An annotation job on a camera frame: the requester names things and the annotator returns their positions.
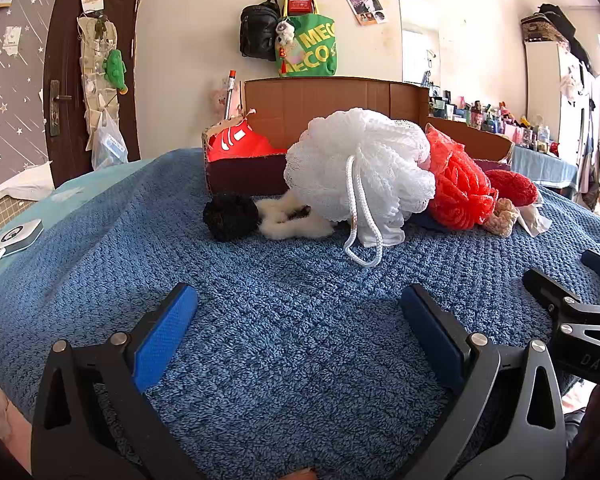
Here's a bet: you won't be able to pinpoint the mop handle with orange tip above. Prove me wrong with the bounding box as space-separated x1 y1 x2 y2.
223 70 237 121

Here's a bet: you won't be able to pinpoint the beige crocheted cloth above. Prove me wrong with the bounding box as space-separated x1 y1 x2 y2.
482 197 521 237

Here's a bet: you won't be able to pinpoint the wall mirror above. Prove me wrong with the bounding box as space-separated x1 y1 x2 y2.
399 0 441 85

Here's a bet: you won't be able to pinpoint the cardboard box with red lining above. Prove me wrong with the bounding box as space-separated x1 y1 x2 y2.
202 76 516 196

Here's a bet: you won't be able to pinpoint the clear plastic bag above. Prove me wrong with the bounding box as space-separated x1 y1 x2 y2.
91 110 129 171

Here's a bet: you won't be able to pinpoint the white square device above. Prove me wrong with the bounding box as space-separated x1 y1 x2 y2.
0 219 45 260

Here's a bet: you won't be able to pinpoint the black backpack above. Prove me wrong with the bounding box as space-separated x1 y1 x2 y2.
239 0 283 62

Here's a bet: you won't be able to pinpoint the table with blue cloth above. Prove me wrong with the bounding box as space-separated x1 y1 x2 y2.
510 142 578 191

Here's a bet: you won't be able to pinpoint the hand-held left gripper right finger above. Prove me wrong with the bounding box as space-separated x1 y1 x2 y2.
399 283 567 480

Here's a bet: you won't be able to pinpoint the blue textured blanket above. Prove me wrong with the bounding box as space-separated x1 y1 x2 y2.
0 147 600 480

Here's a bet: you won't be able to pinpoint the black pompom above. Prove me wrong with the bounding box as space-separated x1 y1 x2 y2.
202 193 261 242

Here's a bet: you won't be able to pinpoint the black and white plush toy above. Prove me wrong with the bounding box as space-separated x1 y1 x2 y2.
254 196 336 238

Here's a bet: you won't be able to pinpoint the cluttered table with bottles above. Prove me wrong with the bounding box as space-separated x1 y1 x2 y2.
427 87 561 156

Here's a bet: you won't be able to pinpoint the patterned storage case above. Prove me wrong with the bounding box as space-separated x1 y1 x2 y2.
520 12 571 45

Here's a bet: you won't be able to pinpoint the wall photos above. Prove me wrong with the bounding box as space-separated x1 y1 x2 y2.
343 0 388 26

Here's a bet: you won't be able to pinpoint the light blue bed sheet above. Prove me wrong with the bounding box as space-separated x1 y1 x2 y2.
0 159 153 281

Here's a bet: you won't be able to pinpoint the green plush toy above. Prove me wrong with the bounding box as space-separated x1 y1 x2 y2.
102 49 130 96

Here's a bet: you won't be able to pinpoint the red mesh bath pouf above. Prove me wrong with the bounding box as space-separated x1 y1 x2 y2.
424 125 500 231

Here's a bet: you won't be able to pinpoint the black clothes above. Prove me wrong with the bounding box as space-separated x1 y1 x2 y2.
537 3 593 73

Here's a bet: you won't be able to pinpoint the white mesh bath pouf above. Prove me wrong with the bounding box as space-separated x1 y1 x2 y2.
283 108 437 268

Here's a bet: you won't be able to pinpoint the hanging clothes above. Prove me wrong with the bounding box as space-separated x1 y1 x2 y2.
577 95 600 211

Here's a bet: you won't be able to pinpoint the green tote bag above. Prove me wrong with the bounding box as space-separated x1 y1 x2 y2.
279 14 337 77

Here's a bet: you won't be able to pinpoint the pink plush toy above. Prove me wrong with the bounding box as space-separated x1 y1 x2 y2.
210 82 241 118

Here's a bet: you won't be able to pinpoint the red yarn ball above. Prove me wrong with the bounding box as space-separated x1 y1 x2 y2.
484 169 540 207

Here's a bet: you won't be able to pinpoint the metal door handle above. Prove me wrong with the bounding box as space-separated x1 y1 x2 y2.
49 80 73 137

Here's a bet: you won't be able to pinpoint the white wardrobe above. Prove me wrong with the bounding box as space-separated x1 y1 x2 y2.
524 40 596 161

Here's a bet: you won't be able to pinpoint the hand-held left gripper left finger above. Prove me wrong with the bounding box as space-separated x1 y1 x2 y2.
31 282 206 480

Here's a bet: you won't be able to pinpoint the beige hanging organizer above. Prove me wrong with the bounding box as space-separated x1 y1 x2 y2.
76 12 123 136

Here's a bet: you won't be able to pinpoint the brown door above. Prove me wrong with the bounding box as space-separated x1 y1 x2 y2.
45 0 145 188

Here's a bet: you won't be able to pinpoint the white plastic sheet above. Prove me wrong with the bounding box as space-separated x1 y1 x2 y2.
0 162 56 216

